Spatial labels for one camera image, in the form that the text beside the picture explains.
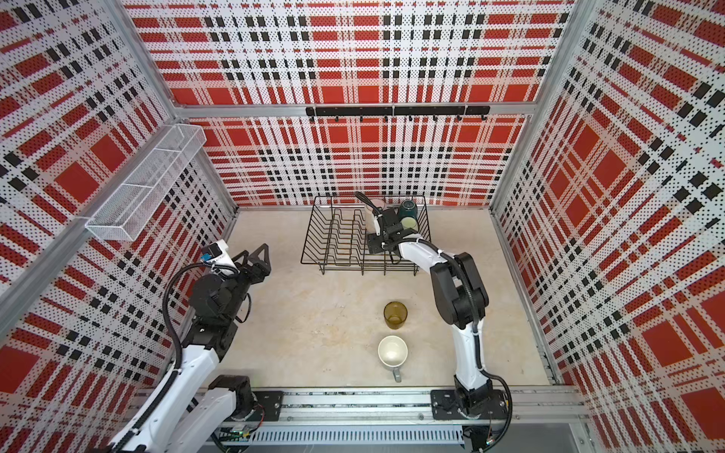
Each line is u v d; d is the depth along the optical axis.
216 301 0.57
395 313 0.88
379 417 0.73
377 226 0.82
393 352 0.82
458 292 0.54
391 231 0.78
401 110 0.89
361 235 1.08
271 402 0.74
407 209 1.04
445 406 0.72
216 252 0.64
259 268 0.68
